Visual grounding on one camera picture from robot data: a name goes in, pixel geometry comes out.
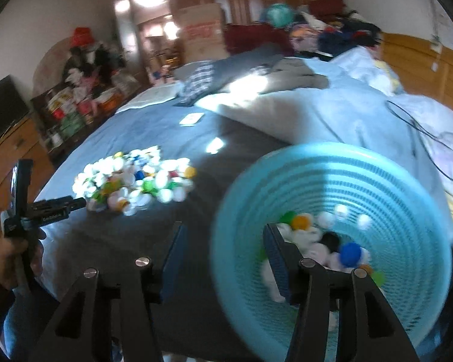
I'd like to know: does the black cable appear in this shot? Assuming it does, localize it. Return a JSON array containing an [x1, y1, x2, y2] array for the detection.
[[386, 100, 453, 197]]

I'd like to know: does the blue bed sheet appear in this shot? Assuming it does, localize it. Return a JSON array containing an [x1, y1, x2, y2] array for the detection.
[[34, 83, 453, 362]]

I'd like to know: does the grey pillow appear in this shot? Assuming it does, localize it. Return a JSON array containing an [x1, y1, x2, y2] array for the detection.
[[175, 43, 285, 95]]

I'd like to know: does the pile of clothes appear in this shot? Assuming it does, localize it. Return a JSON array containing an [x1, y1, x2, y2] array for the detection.
[[287, 0, 384, 61]]

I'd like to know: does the cluttered shelf of packages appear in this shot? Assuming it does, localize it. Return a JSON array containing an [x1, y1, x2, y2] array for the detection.
[[30, 26, 144, 155]]

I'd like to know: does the small batch of sorted caps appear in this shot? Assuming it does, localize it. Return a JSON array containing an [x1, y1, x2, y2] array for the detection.
[[259, 204, 387, 303]]

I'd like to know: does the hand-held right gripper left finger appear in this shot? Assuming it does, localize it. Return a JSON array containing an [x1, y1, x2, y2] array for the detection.
[[30, 222, 185, 362]]

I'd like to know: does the dark red cloth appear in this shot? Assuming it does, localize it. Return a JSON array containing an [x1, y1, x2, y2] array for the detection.
[[224, 23, 291, 56]]

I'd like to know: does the white wall cable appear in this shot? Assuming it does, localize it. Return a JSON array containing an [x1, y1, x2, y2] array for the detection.
[[428, 0, 444, 72]]

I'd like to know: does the teal plastic basket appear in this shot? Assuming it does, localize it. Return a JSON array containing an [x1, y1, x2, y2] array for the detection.
[[210, 142, 453, 360]]

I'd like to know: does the wooden dresser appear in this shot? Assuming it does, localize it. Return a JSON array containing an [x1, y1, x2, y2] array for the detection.
[[0, 115, 55, 242]]

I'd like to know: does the white folded sheet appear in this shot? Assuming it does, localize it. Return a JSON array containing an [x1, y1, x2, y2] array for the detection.
[[115, 85, 179, 114]]

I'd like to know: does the plaid cloth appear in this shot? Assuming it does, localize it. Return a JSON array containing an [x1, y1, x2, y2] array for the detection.
[[174, 62, 227, 106]]

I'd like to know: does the grey folded garment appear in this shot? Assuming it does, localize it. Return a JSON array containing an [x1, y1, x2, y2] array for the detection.
[[272, 58, 330, 92]]

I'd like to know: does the black television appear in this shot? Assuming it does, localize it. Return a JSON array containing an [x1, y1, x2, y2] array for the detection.
[[0, 75, 30, 155]]

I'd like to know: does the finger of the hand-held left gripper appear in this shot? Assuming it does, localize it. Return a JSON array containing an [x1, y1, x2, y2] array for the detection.
[[31, 195, 87, 224]]

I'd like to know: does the person's left hand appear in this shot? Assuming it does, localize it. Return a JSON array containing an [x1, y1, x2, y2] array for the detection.
[[0, 230, 46, 292]]

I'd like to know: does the cardboard box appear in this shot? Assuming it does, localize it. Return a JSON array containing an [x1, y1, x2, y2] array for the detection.
[[177, 3, 227, 63]]

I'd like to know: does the teal ball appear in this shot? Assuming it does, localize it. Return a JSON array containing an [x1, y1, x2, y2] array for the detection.
[[266, 3, 297, 29]]

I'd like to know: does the person's left forearm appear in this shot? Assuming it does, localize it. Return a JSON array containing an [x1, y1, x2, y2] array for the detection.
[[0, 271, 57, 362]]

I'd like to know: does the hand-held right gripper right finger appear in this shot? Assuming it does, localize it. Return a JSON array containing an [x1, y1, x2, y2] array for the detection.
[[262, 223, 421, 362]]

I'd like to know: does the white quilt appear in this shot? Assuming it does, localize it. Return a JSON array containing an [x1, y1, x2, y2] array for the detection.
[[194, 45, 453, 242]]

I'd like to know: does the pile of plastic bottle caps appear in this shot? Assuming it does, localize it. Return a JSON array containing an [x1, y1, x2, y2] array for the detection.
[[72, 146, 198, 216]]

